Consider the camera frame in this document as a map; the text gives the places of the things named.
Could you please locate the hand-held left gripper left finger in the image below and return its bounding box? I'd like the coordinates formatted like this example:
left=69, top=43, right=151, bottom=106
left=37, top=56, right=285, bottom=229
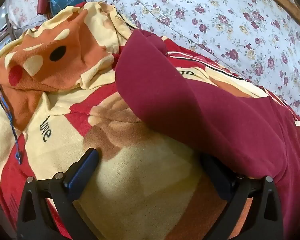
left=16, top=148, right=99, bottom=240

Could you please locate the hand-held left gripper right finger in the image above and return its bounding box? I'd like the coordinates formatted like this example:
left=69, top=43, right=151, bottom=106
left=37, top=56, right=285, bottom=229
left=200, top=154, right=284, bottom=240

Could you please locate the maroon garment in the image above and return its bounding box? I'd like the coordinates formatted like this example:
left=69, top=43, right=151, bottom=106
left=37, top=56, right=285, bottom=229
left=115, top=29, right=300, bottom=240

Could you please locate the orange yellow red printed blanket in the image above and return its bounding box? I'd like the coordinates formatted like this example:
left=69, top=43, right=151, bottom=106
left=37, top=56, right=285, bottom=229
left=0, top=1, right=300, bottom=240

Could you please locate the white floral quilt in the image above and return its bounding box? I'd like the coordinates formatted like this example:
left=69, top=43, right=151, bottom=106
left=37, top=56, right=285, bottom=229
left=85, top=0, right=300, bottom=128

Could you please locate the metal rack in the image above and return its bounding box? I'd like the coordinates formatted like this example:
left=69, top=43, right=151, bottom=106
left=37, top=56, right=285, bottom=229
left=0, top=15, right=18, bottom=55

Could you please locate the white floral pillow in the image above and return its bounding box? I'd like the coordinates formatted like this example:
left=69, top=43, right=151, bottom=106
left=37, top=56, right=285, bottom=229
left=0, top=0, right=53, bottom=30

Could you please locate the blue cord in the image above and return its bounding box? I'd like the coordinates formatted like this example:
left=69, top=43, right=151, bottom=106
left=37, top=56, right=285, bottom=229
left=0, top=74, right=23, bottom=165

